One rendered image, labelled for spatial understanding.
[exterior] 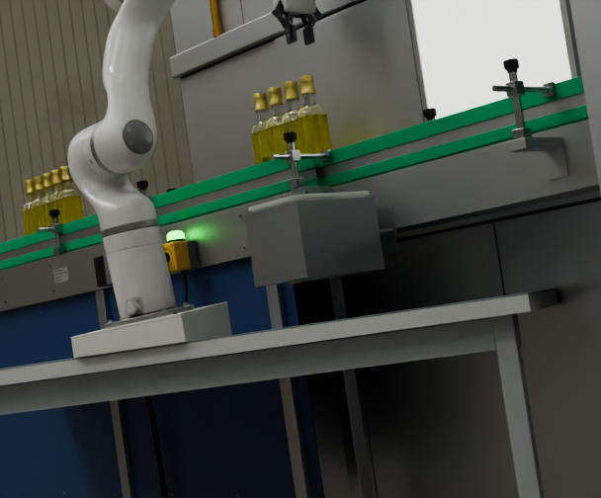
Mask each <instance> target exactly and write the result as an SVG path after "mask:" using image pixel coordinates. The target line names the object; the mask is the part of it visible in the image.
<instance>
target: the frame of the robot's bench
mask: <svg viewBox="0 0 601 498"><path fill-rule="evenodd" d="M520 345H522V342H521V336H520V329H519V323H518V316H517V314H509V315H502V316H495V317H491V318H485V319H479V320H472V321H464V322H457V323H450V324H443V325H436V326H429V327H421V328H414V329H407V330H400V331H393V332H386V333H379V334H372V335H365V336H358V337H351V338H344V339H336V340H329V341H322V342H315V343H308V344H301V345H294V346H287V347H280V348H273V349H266V350H259V351H252V352H244V353H237V354H230V355H223V356H216V357H209V358H201V359H194V360H188V361H181V362H174V363H167V364H160V365H152V366H145V367H138V368H131V369H124V370H117V371H109V372H102V373H89V374H83V375H76V376H68V377H61V378H54V379H47V380H40V381H33V382H25V383H18V384H11V385H4V386H0V415H7V414H14V413H22V412H29V411H37V410H45V409H51V408H59V407H67V406H74V405H82V404H89V403H97V402H105V401H112V400H120V399H128V398H135V397H142V396H149V395H157V394H165V393H172V392H180V391H188V390H195V389H203V388H210V387H218V386H226V385H233V384H241V383H247V382H255V381H263V380H270V379H278V378H286V377H293V376H301V375H308V374H323V373H330V372H338V371H346V370H352V369H360V368H367V367H375V366H383V365H390V364H398V363H405V362H413V361H421V360H428V359H436V358H444V357H451V356H458V355H465V354H473V353H481V352H488V351H495V350H496V354H497V360H498V366H499V372H500V379H501V385H502V392H503V398H504V405H505V411H506V418H507V424H508V431H509V437H510V444H511V450H512V456H513V462H514V469H515V475H516V482H517V488H518V495H519V498H544V492H543V486H542V479H541V474H540V468H539V461H538V455H537V448H536V442H535V435H534V429H533V422H532V416H531V409H530V403H529V397H528V390H527V384H526V378H525V372H524V365H523V359H522V352H521V346H520Z"/></svg>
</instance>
